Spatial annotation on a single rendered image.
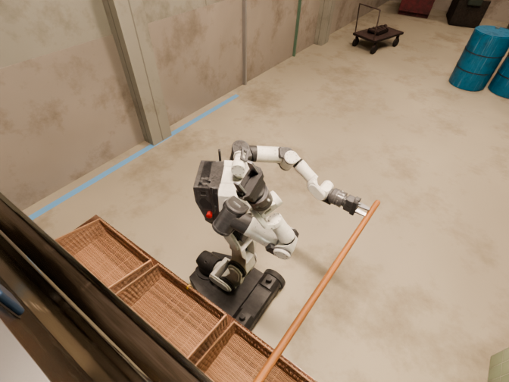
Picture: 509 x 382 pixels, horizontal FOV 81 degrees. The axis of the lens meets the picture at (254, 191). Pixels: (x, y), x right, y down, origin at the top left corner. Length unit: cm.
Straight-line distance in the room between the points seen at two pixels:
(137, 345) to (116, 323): 11
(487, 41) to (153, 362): 599
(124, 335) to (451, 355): 236
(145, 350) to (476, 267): 296
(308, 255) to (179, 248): 121
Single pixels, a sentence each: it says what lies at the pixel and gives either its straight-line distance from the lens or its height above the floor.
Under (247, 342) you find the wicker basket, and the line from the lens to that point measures 187.
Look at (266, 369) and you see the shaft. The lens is 120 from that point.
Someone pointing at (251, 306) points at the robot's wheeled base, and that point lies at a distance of 237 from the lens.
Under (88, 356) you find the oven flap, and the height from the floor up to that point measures 177.
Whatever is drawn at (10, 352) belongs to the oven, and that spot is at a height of 210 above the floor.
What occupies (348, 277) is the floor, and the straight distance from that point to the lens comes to 283.
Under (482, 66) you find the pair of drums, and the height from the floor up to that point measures 42.
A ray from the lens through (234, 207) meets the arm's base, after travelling 127.
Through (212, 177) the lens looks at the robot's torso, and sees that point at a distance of 144.
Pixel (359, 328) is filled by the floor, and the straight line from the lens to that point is 266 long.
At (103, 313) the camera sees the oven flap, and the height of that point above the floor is 140.
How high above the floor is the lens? 237
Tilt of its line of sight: 46 degrees down
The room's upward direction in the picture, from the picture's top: 2 degrees clockwise
